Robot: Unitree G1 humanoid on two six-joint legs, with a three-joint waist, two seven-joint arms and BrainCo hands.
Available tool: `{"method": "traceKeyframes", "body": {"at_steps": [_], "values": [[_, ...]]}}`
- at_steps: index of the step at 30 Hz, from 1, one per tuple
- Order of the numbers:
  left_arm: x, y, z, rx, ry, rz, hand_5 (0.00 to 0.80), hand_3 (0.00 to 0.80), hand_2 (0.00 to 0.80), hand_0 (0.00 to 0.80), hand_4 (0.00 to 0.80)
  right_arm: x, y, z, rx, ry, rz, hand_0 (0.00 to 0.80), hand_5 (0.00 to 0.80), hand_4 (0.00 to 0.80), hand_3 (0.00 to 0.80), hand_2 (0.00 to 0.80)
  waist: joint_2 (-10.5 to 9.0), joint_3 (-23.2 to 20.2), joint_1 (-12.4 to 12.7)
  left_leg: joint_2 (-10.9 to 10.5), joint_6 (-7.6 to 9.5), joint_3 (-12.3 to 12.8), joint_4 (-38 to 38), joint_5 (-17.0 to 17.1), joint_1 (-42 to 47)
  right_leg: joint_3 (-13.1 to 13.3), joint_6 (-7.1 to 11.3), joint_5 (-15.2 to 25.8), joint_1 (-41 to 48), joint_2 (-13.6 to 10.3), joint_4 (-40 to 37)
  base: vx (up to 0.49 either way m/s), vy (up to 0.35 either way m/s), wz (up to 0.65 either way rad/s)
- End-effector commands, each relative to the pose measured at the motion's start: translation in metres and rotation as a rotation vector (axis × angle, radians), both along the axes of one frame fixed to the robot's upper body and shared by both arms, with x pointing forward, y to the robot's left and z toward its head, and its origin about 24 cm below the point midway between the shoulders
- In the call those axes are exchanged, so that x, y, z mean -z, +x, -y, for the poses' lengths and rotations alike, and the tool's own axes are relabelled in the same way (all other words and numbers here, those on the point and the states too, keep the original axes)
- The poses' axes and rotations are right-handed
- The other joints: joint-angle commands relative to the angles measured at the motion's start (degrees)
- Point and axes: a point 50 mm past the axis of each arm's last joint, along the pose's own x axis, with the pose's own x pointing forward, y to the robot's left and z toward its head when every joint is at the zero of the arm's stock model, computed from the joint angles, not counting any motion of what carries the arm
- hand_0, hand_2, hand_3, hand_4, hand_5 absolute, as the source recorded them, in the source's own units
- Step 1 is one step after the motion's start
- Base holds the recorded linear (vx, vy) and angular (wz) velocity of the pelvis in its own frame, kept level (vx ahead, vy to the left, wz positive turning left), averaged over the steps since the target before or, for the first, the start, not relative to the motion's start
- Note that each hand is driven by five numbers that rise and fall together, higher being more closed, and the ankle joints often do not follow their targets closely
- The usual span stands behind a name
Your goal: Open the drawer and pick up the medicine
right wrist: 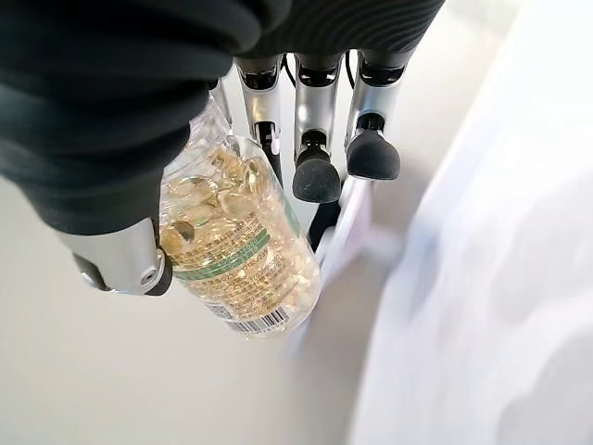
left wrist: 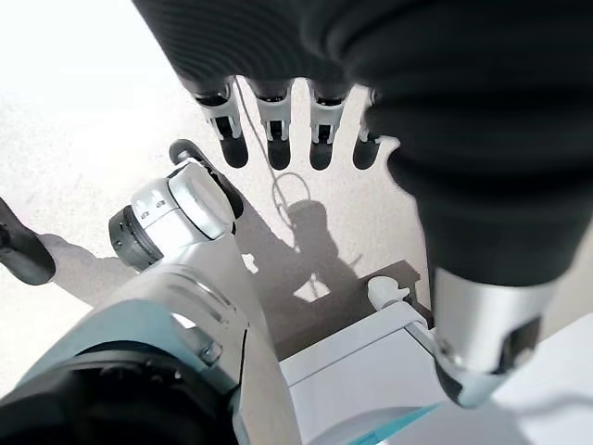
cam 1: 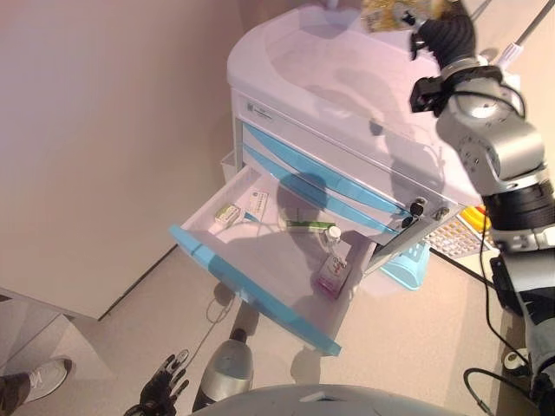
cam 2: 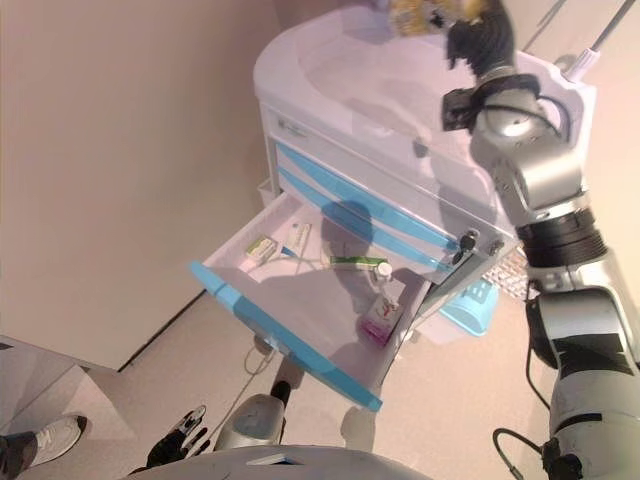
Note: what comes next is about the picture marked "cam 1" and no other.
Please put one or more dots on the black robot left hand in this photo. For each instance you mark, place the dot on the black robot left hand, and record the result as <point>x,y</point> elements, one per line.
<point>158,390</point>

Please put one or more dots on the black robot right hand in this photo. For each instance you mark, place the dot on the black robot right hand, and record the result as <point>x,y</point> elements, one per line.
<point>451,34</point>

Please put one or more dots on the yellow lid medicine bottle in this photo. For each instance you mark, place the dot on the yellow lid medicine bottle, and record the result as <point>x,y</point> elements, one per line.
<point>381,17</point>

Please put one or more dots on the blue front cart drawer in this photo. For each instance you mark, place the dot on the blue front cart drawer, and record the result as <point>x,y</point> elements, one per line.
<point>269,268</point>

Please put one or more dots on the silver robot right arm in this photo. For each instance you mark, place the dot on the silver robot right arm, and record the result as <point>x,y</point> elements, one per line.
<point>498,143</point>

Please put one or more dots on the green white medicine box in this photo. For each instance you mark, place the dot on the green white medicine box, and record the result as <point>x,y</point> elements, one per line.
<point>227,213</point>

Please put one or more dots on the pink purple medicine box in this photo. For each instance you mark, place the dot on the pink purple medicine box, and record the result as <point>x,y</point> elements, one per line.
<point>333,275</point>

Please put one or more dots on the white blue medicine box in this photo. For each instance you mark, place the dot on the white blue medicine box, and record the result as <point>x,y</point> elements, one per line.
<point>256,203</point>

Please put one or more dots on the flat green striped medicine box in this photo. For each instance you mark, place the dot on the flat green striped medicine box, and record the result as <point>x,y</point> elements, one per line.
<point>310,225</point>

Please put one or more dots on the grey IV pole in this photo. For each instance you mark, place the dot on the grey IV pole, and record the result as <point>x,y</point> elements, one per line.
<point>511,52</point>

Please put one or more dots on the silver robot left leg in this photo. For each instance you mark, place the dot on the silver robot left leg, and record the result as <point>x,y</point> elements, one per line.
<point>227,372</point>

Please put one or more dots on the person white shoe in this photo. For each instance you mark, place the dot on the person white shoe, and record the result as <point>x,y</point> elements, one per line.
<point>47,379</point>

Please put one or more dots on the white medical cart blue drawers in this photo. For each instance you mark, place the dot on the white medical cart blue drawers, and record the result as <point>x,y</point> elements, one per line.
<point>347,108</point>

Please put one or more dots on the person brown trouser leg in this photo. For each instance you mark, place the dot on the person brown trouser leg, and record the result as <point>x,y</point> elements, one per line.
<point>13,394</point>

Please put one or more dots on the grey robot torso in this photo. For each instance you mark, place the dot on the grey robot torso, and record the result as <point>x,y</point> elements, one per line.
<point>316,403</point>

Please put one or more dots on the black key in lock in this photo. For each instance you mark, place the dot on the black key in lock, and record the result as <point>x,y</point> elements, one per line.
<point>416,210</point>

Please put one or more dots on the yellow sharps container red lid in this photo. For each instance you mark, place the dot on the yellow sharps container red lid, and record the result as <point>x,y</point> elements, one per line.
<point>472,216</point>

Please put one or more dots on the white lattice side basket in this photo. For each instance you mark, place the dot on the white lattice side basket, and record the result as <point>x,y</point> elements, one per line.
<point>451,242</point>

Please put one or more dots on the white side waste bin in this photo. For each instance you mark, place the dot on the white side waste bin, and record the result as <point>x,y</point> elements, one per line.
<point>227,167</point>

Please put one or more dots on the light blue plastic bin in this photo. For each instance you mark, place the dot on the light blue plastic bin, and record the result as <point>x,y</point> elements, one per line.
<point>407,273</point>

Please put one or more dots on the bed caster wheel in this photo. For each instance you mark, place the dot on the bed caster wheel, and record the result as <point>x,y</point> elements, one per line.
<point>516,360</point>

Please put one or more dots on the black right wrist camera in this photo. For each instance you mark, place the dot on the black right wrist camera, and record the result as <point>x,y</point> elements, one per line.
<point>427,95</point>

